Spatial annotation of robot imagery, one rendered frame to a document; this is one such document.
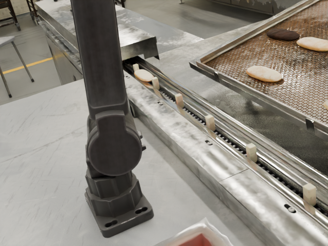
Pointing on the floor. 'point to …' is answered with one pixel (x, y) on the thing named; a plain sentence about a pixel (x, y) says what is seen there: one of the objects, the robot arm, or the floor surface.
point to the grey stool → (18, 56)
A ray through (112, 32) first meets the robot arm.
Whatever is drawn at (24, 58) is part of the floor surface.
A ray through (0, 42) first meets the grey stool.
